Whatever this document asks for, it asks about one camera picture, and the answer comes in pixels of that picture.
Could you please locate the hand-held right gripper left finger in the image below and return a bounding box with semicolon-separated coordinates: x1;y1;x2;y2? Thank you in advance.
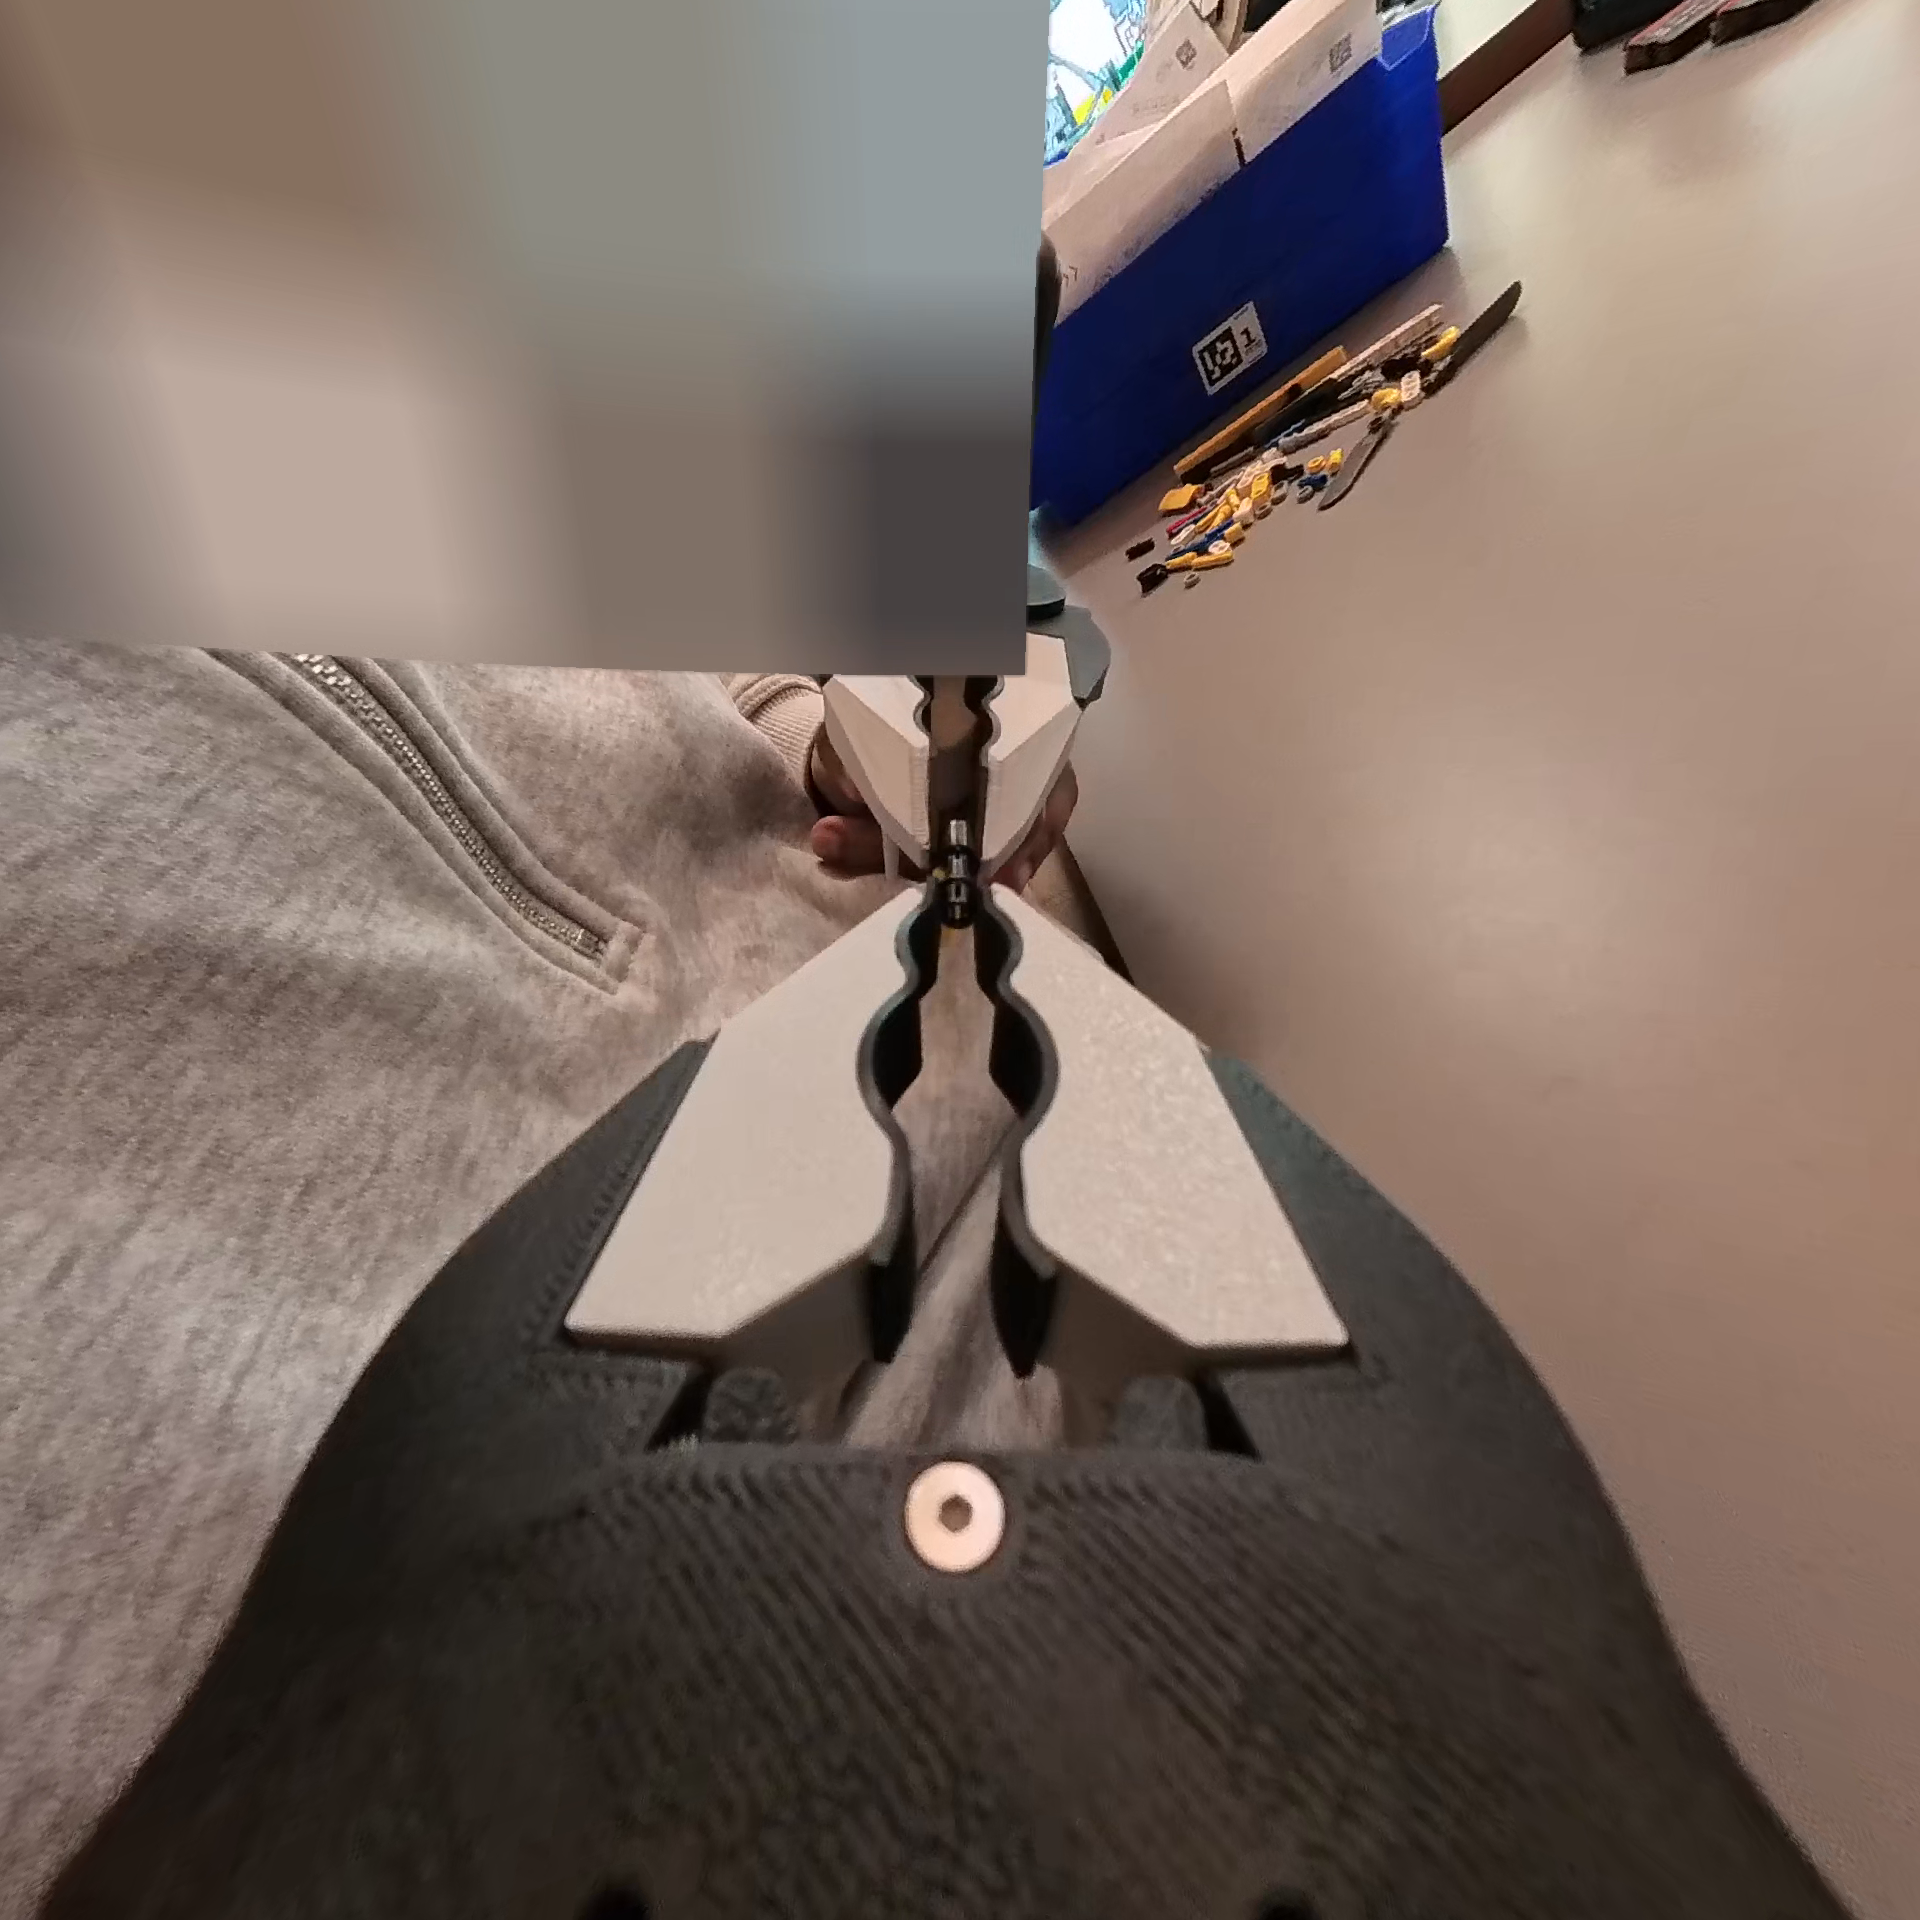
559;883;943;1440

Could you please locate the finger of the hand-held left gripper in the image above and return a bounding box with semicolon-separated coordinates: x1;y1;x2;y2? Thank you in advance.
815;674;947;889
967;674;1086;893

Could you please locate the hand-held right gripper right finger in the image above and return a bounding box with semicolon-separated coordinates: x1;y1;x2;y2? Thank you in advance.
975;883;1354;1445

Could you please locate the person's left forearm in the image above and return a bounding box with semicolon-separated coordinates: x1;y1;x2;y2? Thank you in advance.
721;673;837;761

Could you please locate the pile of loose lego pieces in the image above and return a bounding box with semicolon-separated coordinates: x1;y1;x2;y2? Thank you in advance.
1124;279;1526;597

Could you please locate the person's left hand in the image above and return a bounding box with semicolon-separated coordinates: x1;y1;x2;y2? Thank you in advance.
807;751;903;881

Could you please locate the person's grey sweatshirt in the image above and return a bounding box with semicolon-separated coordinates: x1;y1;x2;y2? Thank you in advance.
0;637;1121;1920

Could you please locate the blue plastic bin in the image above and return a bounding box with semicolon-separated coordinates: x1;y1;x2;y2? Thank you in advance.
1030;18;1452;528

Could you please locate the pile of white paper bags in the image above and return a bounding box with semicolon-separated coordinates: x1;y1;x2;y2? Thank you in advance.
1039;0;1389;309

